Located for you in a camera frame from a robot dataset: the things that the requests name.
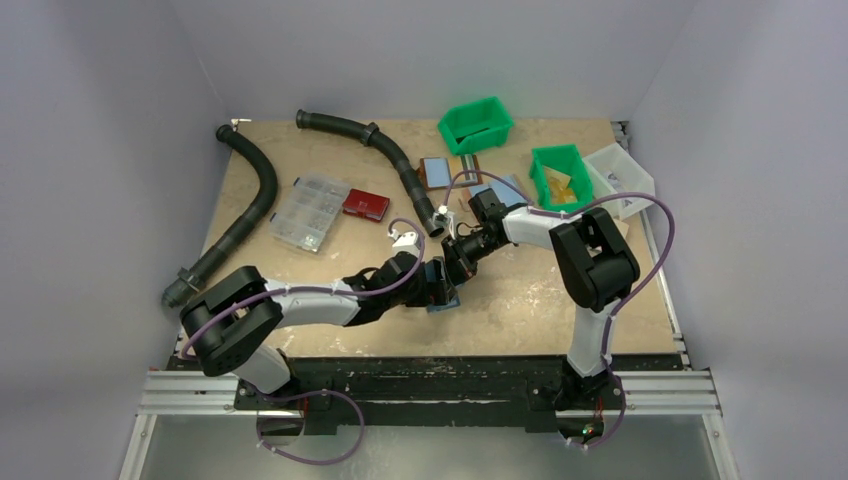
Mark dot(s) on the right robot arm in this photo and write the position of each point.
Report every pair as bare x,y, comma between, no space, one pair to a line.
597,267

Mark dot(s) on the green bin rear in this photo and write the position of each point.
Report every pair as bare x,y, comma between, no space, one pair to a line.
475,126

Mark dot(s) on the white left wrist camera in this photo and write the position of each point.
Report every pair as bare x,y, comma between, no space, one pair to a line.
409,242

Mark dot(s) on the clear plastic screw box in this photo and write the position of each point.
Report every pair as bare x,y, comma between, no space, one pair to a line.
308,212

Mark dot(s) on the red card case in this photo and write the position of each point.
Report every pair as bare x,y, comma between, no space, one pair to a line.
366,205

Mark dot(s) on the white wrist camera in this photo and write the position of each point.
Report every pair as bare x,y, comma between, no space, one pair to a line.
409,242
444,219

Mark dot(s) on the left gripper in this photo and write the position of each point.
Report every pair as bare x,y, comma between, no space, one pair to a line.
435,287

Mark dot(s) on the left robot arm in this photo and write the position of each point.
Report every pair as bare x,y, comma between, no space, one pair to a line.
228,325

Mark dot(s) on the green bin right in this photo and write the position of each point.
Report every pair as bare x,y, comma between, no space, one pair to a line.
560,178

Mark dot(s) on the black table front rail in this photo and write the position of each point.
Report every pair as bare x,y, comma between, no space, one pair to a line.
535,393

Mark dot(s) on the blue leather card holder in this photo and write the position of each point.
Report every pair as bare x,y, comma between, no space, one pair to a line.
440,303

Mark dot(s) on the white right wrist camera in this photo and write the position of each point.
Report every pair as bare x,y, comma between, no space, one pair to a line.
444,219

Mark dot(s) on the green bin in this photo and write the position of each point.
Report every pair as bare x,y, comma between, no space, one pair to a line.
475,126
560,178

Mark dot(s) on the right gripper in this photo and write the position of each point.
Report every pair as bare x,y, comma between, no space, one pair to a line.
456,254

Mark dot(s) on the pink open card holder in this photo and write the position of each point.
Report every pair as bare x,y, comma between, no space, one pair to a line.
508,191

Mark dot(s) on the brown open card holder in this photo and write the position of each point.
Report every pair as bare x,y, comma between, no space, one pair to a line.
437,172

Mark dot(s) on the beige card holder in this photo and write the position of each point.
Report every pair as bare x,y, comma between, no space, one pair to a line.
623,228

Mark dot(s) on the white translucent bin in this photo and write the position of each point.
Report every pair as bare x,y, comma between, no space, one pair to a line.
612,170

